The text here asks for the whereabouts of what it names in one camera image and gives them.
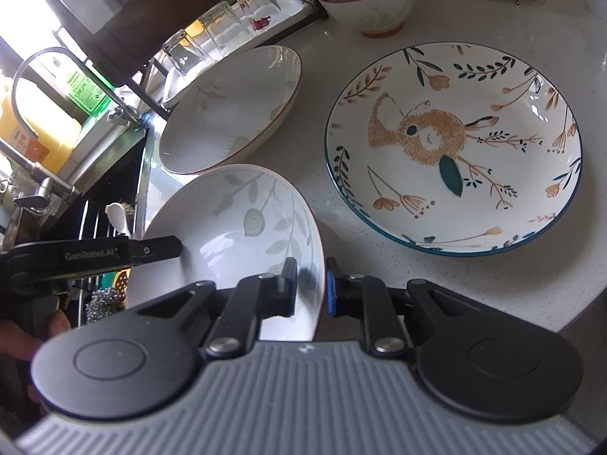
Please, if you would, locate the left hand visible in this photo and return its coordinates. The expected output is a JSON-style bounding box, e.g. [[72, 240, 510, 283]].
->
[[1, 310, 71, 410]]

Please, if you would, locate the steel wool scrubber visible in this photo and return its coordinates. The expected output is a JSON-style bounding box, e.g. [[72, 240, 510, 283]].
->
[[85, 288, 126, 323]]

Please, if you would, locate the green sunflower sink strainer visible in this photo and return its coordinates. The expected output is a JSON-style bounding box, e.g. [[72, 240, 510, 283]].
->
[[98, 268, 131, 303]]

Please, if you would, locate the black sink drying rack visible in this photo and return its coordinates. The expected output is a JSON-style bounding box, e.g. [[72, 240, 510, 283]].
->
[[64, 129, 147, 326]]

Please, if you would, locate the yellow detergent jug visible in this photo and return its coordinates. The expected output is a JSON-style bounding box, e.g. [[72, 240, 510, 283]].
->
[[1, 80, 81, 174]]

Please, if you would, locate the rabbit pattern plate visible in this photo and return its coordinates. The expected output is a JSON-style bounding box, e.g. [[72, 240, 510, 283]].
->
[[324, 42, 583, 257]]

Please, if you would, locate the chrome curved faucet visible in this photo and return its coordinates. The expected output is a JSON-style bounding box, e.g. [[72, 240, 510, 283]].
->
[[14, 46, 142, 126]]

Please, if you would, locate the leaf pattern plate brown rim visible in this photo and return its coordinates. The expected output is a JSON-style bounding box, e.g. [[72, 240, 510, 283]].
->
[[159, 45, 302, 175]]

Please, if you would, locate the green dish soap bottle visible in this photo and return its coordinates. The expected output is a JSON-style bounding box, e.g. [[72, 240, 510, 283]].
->
[[62, 59, 111, 117]]

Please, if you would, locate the upturned drinking glass left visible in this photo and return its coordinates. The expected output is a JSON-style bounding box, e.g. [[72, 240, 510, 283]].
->
[[162, 30, 214, 76]]

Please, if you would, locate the upturned drinking glass middle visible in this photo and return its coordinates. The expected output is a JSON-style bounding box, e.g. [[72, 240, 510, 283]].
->
[[198, 1, 251, 56]]

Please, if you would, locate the dark metal dish rack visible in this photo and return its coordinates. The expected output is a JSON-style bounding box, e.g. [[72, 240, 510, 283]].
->
[[45, 0, 221, 118]]

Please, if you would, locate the ceramic bowl with garlic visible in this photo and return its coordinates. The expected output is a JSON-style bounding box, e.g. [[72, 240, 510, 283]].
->
[[320, 0, 418, 38]]

